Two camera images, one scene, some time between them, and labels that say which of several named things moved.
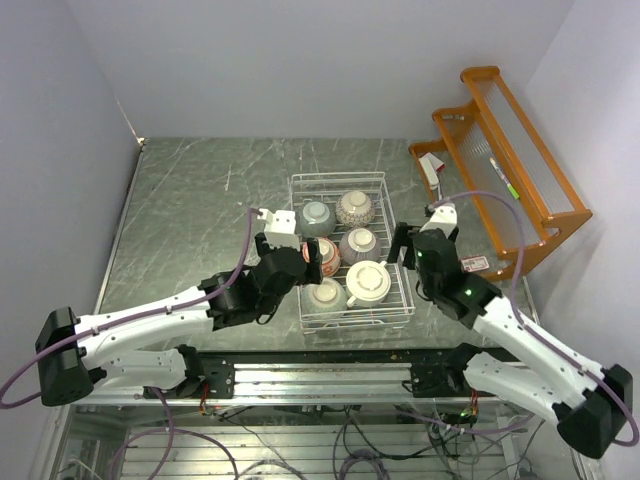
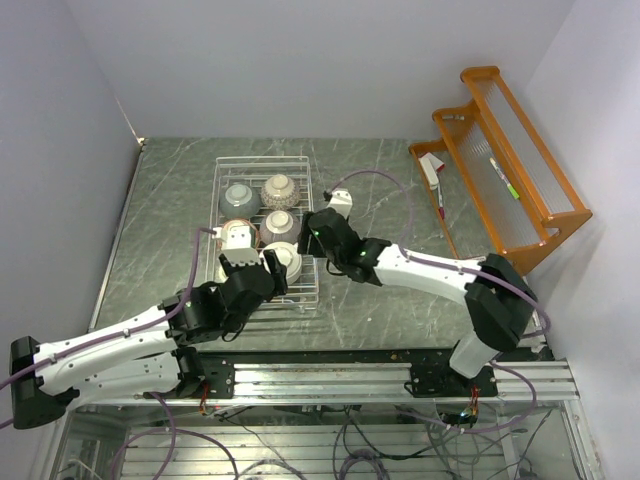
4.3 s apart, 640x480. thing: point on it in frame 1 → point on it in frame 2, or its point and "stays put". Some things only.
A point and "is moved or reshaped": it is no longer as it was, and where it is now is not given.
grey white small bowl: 360,244 is moved or reshaped
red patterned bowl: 331,256 is moved or reshaped
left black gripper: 313,272 → 278,272
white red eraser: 431,166 stays put
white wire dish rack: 351,212 → 258,205
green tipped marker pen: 504,179 stays put
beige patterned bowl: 355,208 → 280,193
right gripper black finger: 403,238 → 307,243
